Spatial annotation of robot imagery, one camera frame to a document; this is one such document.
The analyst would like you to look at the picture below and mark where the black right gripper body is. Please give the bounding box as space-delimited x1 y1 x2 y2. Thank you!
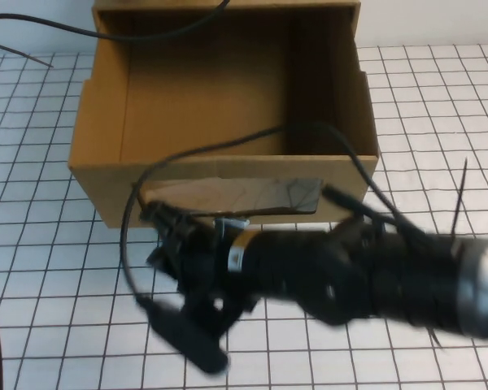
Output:
167 216 233 294

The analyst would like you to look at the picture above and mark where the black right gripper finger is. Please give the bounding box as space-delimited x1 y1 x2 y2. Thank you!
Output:
146 243 181 282
139 200 188 233

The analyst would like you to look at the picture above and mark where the white handle with grey clip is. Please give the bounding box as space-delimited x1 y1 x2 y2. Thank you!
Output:
214 217 250 237

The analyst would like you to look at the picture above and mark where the white grid tablecloth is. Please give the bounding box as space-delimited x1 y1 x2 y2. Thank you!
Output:
0 42 488 390

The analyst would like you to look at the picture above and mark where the black zip tie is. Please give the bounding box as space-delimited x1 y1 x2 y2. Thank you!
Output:
448 157 470 245

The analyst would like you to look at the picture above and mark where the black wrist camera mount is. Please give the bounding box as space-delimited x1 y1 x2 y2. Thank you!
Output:
181 279 258 331

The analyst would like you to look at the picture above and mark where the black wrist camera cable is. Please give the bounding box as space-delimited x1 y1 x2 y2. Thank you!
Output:
119 121 426 305

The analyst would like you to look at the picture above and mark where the black overhead cable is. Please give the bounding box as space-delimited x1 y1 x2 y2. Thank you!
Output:
0 0 231 42

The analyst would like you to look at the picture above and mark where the thin brown wire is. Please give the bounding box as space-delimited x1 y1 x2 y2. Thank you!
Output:
0 39 55 68

